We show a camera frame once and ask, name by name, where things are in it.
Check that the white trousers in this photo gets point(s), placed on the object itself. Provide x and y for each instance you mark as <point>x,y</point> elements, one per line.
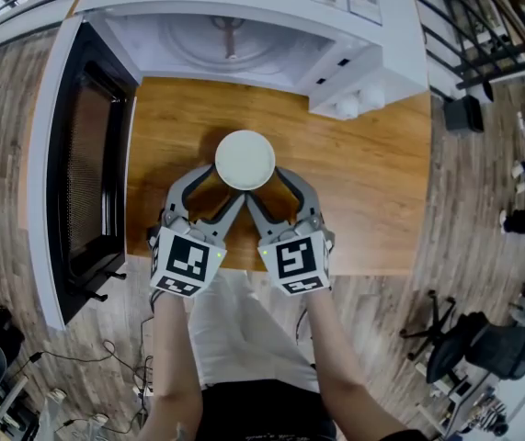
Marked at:
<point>243,329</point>

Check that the black office chair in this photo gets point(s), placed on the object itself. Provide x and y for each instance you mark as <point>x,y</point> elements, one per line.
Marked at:
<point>487,347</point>

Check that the person's left forearm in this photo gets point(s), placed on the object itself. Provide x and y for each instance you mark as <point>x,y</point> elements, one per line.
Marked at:
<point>174,361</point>

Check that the white round bowl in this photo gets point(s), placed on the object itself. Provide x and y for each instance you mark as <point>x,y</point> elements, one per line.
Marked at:
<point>245,159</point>

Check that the black trash bin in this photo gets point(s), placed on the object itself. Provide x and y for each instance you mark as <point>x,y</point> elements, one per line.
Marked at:
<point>463,113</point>

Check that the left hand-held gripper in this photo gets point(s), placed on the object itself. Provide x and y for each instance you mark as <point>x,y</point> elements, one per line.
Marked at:
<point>184,264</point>

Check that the person's right forearm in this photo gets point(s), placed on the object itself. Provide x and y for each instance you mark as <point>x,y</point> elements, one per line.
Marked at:
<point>340,361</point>

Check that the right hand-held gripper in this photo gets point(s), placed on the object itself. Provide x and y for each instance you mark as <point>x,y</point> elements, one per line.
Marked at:
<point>299,260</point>

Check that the black patterned shirt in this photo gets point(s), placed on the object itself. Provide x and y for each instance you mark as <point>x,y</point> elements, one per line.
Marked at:
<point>262,411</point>

